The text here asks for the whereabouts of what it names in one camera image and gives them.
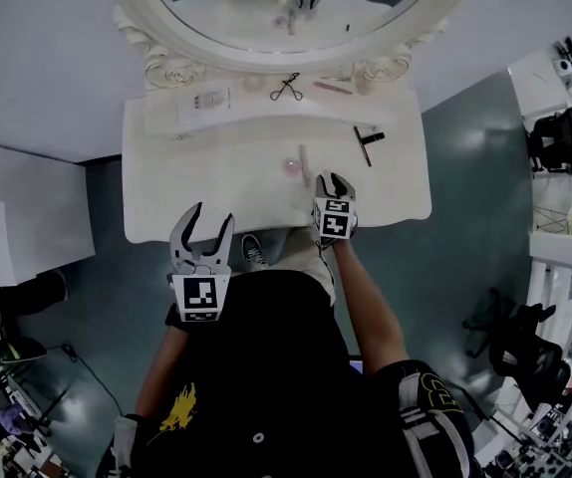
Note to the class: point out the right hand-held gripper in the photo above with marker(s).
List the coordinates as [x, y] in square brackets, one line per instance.
[335, 222]

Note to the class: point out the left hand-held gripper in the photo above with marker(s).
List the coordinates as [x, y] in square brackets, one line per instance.
[200, 297]

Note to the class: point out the pink slim tube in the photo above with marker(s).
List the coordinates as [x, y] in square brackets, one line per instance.
[305, 165]

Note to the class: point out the pink round compact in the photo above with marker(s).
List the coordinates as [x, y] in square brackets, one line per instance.
[292, 167]

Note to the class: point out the black makeup pencil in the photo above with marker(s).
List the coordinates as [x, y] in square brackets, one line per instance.
[362, 146]

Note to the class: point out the black lipstick tube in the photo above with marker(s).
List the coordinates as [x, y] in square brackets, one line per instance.
[375, 137]

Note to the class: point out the pink pen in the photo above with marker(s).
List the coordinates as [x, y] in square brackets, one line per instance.
[333, 88]

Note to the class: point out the grey metal pen-like tool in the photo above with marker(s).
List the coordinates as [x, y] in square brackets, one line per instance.
[338, 78]

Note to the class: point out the black eyelash curler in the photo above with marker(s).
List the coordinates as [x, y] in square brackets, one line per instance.
[286, 90]

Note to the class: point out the white product box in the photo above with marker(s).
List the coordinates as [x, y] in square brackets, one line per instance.
[203, 105]

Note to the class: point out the person's left forearm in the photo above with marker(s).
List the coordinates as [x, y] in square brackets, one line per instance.
[159, 371]

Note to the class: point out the person's right forearm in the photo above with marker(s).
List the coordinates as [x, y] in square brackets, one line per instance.
[366, 307]

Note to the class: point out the white vanity table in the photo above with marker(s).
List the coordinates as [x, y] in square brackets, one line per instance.
[216, 187]

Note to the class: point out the person's dark sneaker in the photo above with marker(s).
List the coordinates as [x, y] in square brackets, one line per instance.
[253, 252]

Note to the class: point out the person's black shirt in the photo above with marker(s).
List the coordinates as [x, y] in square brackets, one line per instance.
[266, 366]

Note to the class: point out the white low cabinet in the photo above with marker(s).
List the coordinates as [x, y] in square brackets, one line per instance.
[32, 207]

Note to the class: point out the small blue screen device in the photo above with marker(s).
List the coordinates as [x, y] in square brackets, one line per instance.
[356, 366]

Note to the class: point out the oval white framed mirror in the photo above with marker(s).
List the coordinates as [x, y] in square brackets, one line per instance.
[166, 28]

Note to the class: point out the white office desk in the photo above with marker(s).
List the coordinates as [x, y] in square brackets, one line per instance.
[530, 87]

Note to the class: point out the white baluster railing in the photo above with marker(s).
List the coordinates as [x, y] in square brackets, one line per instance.
[555, 252]

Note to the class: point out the toppled black office chair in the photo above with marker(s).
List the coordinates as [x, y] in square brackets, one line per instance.
[530, 351]

